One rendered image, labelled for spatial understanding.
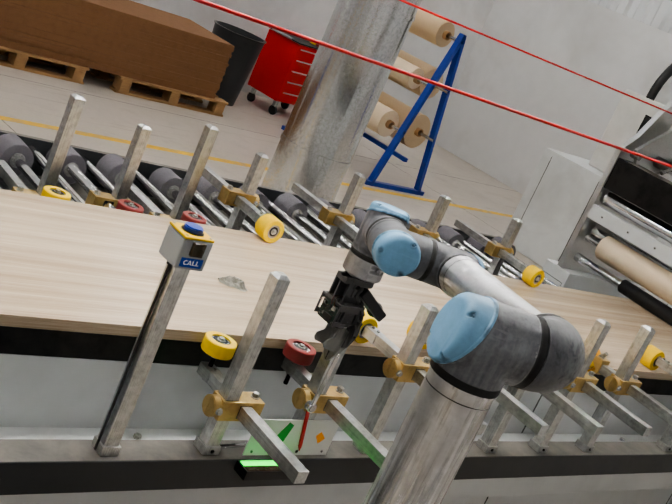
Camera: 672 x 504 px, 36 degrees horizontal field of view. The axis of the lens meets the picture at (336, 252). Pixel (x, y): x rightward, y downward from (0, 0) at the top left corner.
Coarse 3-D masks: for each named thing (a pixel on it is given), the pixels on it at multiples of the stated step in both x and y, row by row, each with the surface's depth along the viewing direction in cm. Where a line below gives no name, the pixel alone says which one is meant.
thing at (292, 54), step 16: (272, 32) 1060; (272, 48) 1059; (288, 48) 1046; (304, 48) 1047; (256, 64) 1072; (272, 64) 1058; (288, 64) 1046; (304, 64) 1058; (256, 80) 1071; (272, 80) 1058; (288, 80) 1053; (304, 80) 1071; (272, 96) 1057; (288, 96) 1065; (272, 112) 1064
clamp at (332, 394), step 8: (296, 392) 245; (304, 392) 243; (312, 392) 244; (328, 392) 248; (336, 392) 250; (296, 400) 245; (304, 400) 242; (320, 400) 245; (344, 400) 250; (296, 408) 244; (304, 408) 244; (320, 408) 247
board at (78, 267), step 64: (0, 192) 273; (0, 256) 235; (64, 256) 251; (128, 256) 268; (256, 256) 312; (320, 256) 340; (0, 320) 210; (64, 320) 219; (128, 320) 232; (192, 320) 247; (320, 320) 283; (384, 320) 306; (576, 320) 402; (640, 320) 450
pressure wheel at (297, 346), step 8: (288, 344) 256; (296, 344) 259; (304, 344) 261; (288, 352) 256; (296, 352) 255; (304, 352) 255; (312, 352) 257; (296, 360) 255; (304, 360) 256; (312, 360) 258; (288, 376) 260
